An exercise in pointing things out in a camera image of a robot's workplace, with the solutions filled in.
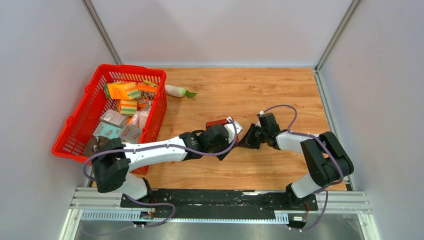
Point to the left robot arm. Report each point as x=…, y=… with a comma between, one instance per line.
x=115, y=161

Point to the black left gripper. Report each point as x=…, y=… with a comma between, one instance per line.
x=226, y=145

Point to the brown pouch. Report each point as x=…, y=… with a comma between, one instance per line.
x=94, y=145

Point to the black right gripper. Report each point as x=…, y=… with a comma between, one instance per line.
x=247, y=141

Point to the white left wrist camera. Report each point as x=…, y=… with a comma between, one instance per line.
x=233, y=129

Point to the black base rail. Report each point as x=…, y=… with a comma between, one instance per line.
x=224, y=204

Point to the orange sponge pack lower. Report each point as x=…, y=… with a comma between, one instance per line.
x=127, y=106

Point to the grey pink packet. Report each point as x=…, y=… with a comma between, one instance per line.
x=130, y=134

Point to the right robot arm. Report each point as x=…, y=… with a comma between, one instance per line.
x=326, y=160

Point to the orange sponge pack upper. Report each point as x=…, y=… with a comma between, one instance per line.
x=122, y=90

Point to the orange snack box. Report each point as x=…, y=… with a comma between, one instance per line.
x=148, y=92

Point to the red paper box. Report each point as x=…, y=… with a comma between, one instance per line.
x=210, y=124

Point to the teal packet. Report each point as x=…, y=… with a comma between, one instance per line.
x=105, y=131

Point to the pink white carton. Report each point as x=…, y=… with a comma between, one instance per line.
x=139, y=119

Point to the red plastic basket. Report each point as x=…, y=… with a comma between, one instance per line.
x=80, y=126

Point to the orange sponge pack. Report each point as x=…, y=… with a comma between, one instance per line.
x=122, y=90
x=127, y=106

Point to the white radish toy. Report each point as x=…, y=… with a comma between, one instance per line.
x=179, y=92

